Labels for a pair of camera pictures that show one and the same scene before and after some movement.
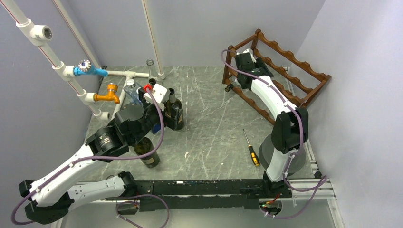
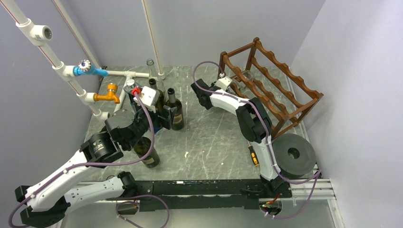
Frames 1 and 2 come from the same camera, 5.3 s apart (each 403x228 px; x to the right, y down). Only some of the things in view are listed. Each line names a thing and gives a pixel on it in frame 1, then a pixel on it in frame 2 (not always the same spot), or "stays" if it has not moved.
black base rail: x=199 y=194 stays
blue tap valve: x=85 y=67 stays
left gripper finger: x=176 y=113 -> x=168 y=113
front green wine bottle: x=144 y=146 stays
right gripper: x=259 y=63 -> x=212 y=86
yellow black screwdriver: x=254 y=156 stays
